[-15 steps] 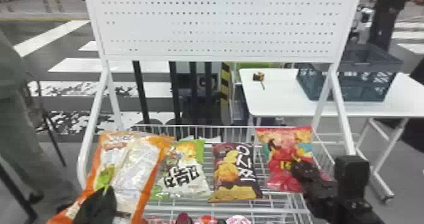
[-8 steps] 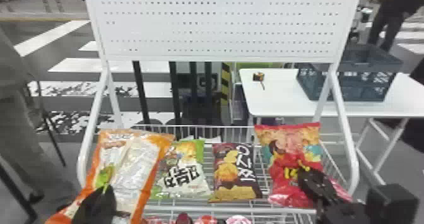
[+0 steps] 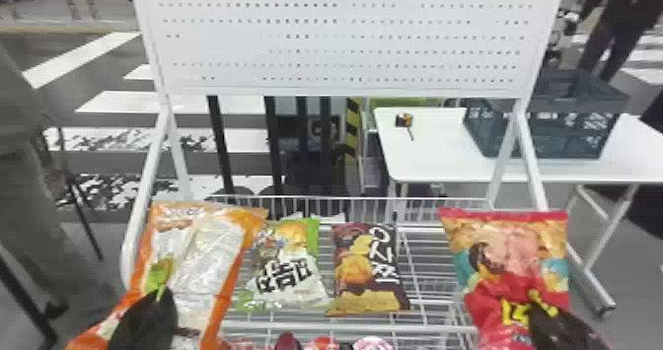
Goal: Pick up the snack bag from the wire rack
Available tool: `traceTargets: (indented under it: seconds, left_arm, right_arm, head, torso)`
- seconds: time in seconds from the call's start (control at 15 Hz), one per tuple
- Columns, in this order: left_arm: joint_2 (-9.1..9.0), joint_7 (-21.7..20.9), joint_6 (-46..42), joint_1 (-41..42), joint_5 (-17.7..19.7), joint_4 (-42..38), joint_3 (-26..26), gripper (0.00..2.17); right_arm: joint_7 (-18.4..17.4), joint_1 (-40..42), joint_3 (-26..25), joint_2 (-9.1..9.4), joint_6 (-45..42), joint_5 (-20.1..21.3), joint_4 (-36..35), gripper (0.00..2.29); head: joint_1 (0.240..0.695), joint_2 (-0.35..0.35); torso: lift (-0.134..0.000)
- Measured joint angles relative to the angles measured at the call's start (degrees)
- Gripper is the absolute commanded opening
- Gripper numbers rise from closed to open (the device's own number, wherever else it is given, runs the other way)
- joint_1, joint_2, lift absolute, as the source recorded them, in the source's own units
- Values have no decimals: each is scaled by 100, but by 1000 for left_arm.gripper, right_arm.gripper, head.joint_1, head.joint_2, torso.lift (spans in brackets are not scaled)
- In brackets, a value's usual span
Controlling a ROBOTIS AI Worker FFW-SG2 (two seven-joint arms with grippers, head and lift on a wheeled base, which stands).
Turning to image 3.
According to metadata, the orange cereal bag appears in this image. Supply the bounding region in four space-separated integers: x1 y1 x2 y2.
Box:
66 201 269 350

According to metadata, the white wire rack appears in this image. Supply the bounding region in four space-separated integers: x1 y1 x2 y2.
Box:
119 0 618 350

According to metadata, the brown snack packet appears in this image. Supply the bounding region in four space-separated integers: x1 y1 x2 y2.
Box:
326 222 412 317

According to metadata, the white side table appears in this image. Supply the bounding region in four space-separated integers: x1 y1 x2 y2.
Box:
372 105 663 316

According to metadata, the red snack packet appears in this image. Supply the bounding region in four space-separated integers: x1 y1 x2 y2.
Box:
438 206 571 350

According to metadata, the dark blue crate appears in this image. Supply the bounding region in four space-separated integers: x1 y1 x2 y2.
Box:
462 69 630 160

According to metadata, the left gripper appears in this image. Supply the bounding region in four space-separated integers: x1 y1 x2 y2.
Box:
108 287 202 350

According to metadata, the striped post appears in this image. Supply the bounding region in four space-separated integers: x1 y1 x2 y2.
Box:
344 98 362 158

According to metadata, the person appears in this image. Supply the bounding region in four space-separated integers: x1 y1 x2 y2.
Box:
564 0 663 84

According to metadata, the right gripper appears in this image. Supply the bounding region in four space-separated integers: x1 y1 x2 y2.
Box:
527 303 614 350

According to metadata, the pink noodle cup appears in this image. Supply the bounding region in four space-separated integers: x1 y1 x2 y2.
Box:
352 335 396 350

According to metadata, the green snack packet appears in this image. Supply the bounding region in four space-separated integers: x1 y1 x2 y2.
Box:
235 217 332 313

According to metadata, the red noodle cup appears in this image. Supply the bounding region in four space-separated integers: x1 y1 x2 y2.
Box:
302 336 341 350

